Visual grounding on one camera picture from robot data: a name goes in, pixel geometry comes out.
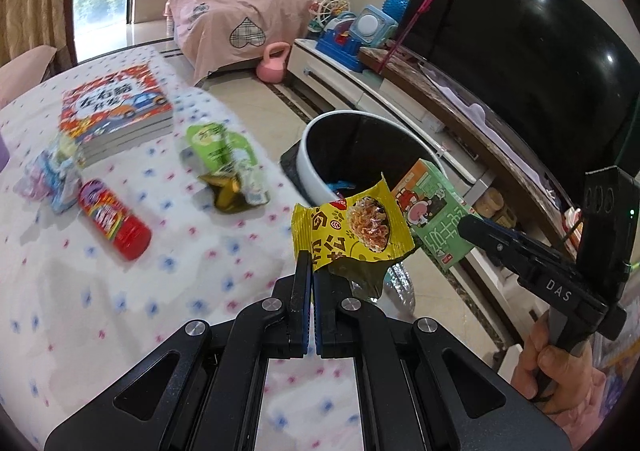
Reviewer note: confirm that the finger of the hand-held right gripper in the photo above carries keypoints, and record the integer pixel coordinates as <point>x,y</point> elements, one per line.
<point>492,226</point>
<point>480,238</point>

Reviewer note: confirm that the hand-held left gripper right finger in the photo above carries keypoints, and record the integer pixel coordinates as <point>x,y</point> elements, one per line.
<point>322,321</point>

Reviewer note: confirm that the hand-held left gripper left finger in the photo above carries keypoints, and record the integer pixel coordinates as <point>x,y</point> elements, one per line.
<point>300,311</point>

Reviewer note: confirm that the green drink carton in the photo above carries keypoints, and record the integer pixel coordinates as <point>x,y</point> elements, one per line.
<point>435,216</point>

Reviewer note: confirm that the yellow snack wrapper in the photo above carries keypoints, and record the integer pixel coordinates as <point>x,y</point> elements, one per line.
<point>345,231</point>

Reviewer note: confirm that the light blue long wrapper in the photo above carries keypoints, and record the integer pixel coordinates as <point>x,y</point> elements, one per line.
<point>340,185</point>

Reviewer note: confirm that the white round trash bin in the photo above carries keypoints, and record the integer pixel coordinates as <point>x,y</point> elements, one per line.
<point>310,166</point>

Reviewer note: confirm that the person's right hand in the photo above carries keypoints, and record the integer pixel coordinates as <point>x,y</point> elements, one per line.
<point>560,371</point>

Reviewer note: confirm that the silver foil bag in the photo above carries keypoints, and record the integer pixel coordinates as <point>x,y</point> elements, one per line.
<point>400,288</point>

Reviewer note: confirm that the gold foil wrapper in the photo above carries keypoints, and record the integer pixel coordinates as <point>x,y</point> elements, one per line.
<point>227,193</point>

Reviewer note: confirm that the black flat television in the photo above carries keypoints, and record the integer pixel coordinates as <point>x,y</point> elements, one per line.
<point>525,56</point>

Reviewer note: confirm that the green snack packet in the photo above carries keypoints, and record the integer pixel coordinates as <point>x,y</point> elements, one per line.
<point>215,143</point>

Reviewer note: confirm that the small red can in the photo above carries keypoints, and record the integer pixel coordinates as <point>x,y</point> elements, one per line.
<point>112,221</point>

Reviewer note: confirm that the white television stand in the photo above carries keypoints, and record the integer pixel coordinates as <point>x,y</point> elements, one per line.
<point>340,76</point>

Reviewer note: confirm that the magenta stick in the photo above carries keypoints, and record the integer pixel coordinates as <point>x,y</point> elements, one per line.
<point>425,6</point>

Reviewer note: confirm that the blue toy playset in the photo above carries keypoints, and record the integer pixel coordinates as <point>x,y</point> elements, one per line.
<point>342,48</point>

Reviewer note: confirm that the blue spiky ball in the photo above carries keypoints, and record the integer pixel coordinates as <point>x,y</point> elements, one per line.
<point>396,7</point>

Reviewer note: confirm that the pink kettlebell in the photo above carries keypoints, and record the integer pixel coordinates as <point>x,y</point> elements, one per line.
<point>274,66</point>

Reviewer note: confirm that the colourful children's book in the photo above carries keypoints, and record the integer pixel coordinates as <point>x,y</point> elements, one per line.
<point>115,106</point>

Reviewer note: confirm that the pastel crumpled wrapper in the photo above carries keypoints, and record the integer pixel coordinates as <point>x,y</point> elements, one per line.
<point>55,176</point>

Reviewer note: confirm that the pink covered sofa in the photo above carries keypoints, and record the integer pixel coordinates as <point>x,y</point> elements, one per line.
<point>25,76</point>

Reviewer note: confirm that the light blue toy camera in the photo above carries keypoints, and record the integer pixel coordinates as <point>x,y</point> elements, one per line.
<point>372,26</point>

